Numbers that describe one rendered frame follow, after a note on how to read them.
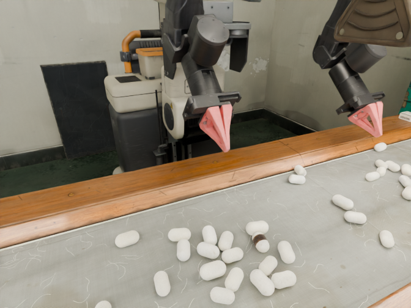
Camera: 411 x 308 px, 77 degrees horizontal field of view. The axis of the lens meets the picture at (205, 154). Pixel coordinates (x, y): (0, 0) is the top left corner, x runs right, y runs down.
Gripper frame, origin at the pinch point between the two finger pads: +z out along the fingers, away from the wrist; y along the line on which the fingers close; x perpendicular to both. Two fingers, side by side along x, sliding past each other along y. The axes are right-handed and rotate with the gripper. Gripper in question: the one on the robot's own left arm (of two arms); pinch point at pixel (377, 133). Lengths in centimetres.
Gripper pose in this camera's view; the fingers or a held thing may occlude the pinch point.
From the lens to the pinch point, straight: 74.2
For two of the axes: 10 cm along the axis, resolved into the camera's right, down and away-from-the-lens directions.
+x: -2.5, 3.8, 8.9
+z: 3.1, 9.0, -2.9
